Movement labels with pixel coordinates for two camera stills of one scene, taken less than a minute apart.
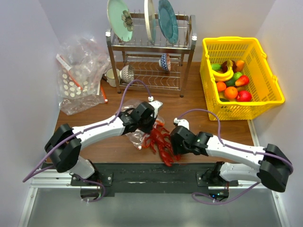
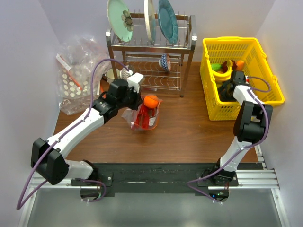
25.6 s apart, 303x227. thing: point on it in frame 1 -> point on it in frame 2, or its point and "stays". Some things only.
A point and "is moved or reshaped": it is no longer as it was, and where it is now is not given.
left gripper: x=147 y=130 -> x=138 y=99
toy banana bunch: x=225 y=76 stays
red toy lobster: x=161 y=140 is moved or reshaped
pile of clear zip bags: x=81 y=62 stays
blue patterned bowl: x=164 y=62 stays
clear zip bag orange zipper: x=138 y=135 is moved or reshaped
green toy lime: x=216 y=66 stays
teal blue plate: x=168 y=21 stays
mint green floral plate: x=120 y=19 stays
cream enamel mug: x=110 y=78 stays
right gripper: x=176 y=149 -> x=221 y=91
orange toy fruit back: x=240 y=64 stays
